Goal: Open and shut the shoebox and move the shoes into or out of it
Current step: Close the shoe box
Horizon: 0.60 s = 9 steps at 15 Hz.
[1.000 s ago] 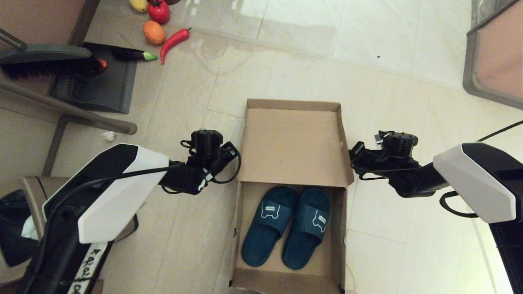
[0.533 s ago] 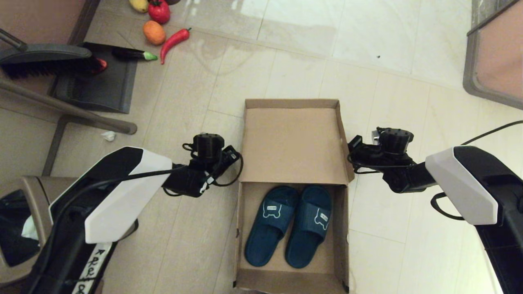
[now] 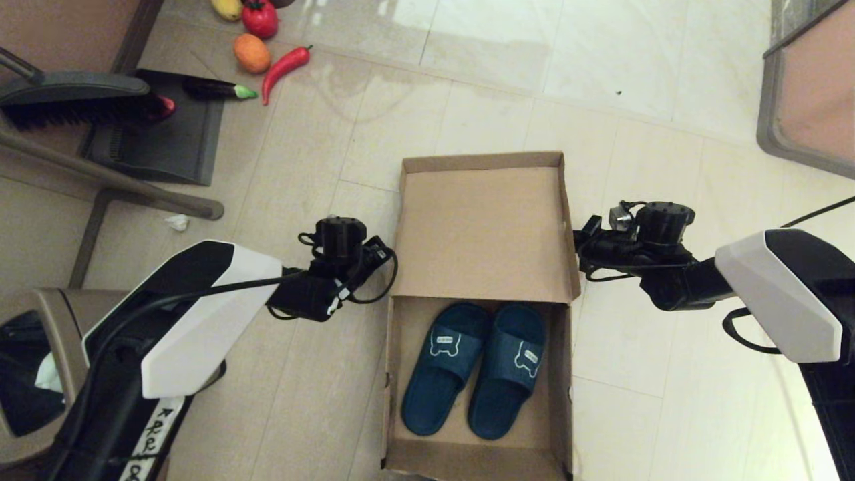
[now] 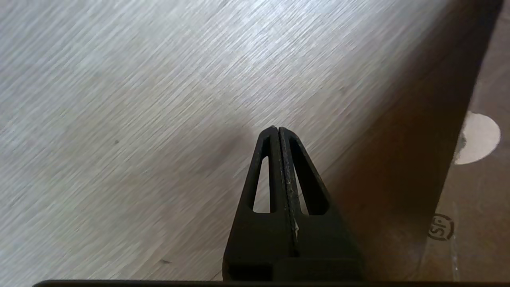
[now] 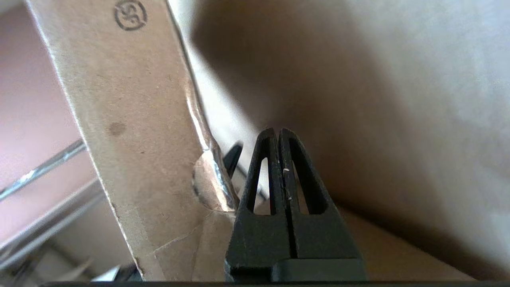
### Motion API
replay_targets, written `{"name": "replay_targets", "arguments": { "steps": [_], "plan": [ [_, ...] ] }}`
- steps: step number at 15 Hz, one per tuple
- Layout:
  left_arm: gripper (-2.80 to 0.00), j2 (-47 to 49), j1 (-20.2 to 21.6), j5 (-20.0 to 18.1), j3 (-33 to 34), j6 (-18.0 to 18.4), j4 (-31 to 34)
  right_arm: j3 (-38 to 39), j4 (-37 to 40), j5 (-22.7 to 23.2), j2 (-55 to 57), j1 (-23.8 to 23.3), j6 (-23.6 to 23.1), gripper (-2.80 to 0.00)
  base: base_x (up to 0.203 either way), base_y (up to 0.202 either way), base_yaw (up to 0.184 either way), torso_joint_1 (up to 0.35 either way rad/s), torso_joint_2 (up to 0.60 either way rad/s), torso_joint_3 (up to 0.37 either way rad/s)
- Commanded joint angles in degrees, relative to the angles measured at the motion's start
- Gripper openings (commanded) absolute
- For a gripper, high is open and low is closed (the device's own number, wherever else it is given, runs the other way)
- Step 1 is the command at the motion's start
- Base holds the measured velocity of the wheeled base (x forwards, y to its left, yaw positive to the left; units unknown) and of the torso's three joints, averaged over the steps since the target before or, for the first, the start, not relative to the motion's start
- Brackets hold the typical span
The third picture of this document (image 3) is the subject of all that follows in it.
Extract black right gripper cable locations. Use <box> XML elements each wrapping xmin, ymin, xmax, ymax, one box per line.
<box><xmin>576</xmin><ymin>254</ymin><xmax>692</xmax><ymax>283</ymax></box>

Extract brown plastic trash bin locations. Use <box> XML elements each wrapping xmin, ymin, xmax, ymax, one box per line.
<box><xmin>0</xmin><ymin>287</ymin><xmax>228</xmax><ymax>466</ymax></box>

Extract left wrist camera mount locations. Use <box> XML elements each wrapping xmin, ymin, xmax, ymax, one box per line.
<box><xmin>298</xmin><ymin>216</ymin><xmax>369</xmax><ymax>263</ymax></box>

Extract brown table grey rim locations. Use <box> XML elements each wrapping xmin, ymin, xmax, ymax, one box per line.
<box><xmin>755</xmin><ymin>0</ymin><xmax>855</xmax><ymax>181</ymax></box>

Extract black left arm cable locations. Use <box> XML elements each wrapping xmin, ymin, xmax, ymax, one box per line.
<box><xmin>59</xmin><ymin>267</ymin><xmax>309</xmax><ymax>472</ymax></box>

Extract brown metal pole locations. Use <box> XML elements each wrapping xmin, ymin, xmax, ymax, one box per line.
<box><xmin>0</xmin><ymin>127</ymin><xmax>226</xmax><ymax>222</ymax></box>

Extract brown cardboard shoe box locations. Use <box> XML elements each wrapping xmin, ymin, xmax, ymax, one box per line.
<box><xmin>381</xmin><ymin>152</ymin><xmax>582</xmax><ymax>481</ymax></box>

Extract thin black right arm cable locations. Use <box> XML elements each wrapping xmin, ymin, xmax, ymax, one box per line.
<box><xmin>782</xmin><ymin>196</ymin><xmax>855</xmax><ymax>228</ymax></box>

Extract red toy chili pepper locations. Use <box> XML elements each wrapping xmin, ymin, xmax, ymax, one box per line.
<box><xmin>262</xmin><ymin>45</ymin><xmax>313</xmax><ymax>107</ymax></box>

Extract orange toy fruit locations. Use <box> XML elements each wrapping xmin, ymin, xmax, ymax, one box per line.
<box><xmin>234</xmin><ymin>33</ymin><xmax>273</xmax><ymax>75</ymax></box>

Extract black broom brush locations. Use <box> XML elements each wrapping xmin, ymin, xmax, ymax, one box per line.
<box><xmin>0</xmin><ymin>47</ymin><xmax>164</xmax><ymax>131</ymax></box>

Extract dark purple toy eggplant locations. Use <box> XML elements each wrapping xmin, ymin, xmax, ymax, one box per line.
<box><xmin>184</xmin><ymin>78</ymin><xmax>260</xmax><ymax>102</ymax></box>

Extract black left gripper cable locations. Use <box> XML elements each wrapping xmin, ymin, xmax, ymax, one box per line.
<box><xmin>297</xmin><ymin>230</ymin><xmax>400</xmax><ymax>305</ymax></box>

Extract red toy tomato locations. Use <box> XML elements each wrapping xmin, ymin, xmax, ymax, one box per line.
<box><xmin>242</xmin><ymin>0</ymin><xmax>280</xmax><ymax>41</ymax></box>

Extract dark teal rubber slipper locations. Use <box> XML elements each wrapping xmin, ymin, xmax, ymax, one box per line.
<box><xmin>401</xmin><ymin>302</ymin><xmax>494</xmax><ymax>438</ymax></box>
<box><xmin>467</xmin><ymin>303</ymin><xmax>548</xmax><ymax>441</ymax></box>

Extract black trash bag liner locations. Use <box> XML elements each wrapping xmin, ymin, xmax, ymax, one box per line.
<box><xmin>0</xmin><ymin>311</ymin><xmax>67</xmax><ymax>438</ymax></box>

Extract dark grey dustpan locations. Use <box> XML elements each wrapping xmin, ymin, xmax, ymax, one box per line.
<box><xmin>81</xmin><ymin>69</ymin><xmax>226</xmax><ymax>188</ymax></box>

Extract white paper waste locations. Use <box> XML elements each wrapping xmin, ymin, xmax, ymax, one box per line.
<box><xmin>35</xmin><ymin>352</ymin><xmax>65</xmax><ymax>393</ymax></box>

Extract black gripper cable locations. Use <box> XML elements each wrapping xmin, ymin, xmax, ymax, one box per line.
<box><xmin>576</xmin><ymin>254</ymin><xmax>692</xmax><ymax>283</ymax></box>
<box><xmin>297</xmin><ymin>230</ymin><xmax>400</xmax><ymax>305</ymax></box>

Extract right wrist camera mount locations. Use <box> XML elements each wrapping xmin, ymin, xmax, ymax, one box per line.
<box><xmin>609</xmin><ymin>200</ymin><xmax>696</xmax><ymax>247</ymax></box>

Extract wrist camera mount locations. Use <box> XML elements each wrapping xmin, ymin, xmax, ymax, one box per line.
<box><xmin>609</xmin><ymin>200</ymin><xmax>696</xmax><ymax>247</ymax></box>
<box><xmin>298</xmin><ymin>216</ymin><xmax>369</xmax><ymax>263</ymax></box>

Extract thick black cable loop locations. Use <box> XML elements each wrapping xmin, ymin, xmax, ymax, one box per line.
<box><xmin>723</xmin><ymin>307</ymin><xmax>784</xmax><ymax>355</ymax></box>

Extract brown table grey legs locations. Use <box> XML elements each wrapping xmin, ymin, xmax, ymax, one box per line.
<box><xmin>0</xmin><ymin>0</ymin><xmax>168</xmax><ymax>289</ymax></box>

